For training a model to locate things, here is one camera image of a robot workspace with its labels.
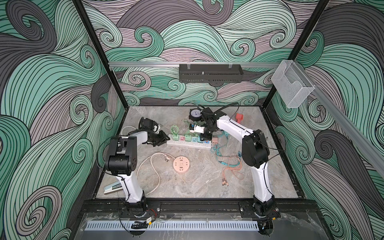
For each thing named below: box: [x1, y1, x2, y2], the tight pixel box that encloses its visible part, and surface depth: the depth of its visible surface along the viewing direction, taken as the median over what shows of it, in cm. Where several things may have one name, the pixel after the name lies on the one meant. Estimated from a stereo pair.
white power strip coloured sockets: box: [166, 133, 213, 150], surface depth 97 cm
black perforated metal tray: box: [179, 62, 244, 83], surface depth 97 cm
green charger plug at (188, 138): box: [185, 134, 192, 142], surface depth 96 cm
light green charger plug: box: [170, 124, 179, 141], surface depth 100 cm
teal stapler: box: [103, 181, 123, 195], surface depth 79 cm
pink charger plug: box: [212, 137, 218, 145], surface depth 100 cm
